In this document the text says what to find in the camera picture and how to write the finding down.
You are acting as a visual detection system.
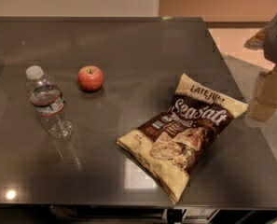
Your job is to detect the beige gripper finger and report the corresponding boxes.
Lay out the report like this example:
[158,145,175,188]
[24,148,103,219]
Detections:
[244,99,277,128]

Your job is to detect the brown sea salt chip bag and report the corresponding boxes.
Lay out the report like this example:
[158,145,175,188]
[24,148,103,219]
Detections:
[117,75,247,203]

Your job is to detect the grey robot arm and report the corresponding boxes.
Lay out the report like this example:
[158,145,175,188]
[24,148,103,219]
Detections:
[244,14,277,127]

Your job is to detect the red apple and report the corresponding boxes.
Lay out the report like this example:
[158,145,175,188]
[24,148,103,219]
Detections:
[77,65,104,92]

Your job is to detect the clear plastic water bottle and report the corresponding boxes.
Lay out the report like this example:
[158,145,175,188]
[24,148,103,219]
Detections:
[25,65,73,139]

